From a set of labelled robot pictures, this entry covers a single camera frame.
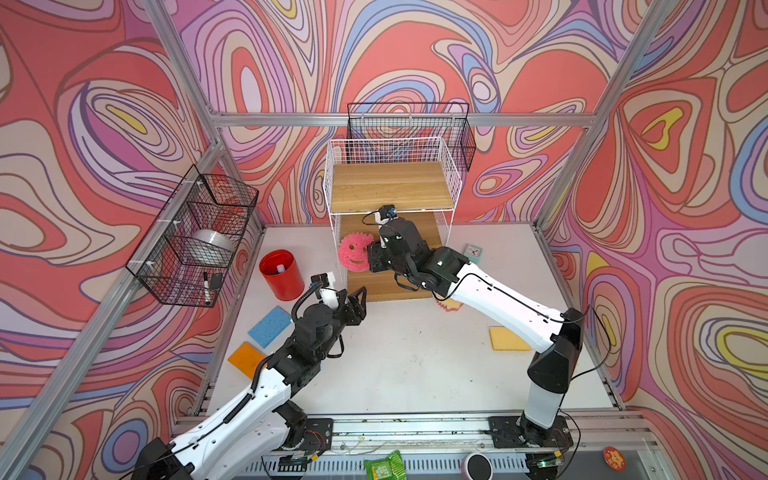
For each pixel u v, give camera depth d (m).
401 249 0.53
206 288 0.72
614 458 0.70
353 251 0.72
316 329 0.55
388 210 0.63
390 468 0.69
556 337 0.44
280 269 0.96
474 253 1.08
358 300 0.69
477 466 0.65
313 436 0.73
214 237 0.74
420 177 0.76
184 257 0.73
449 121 0.88
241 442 0.55
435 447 0.73
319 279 0.64
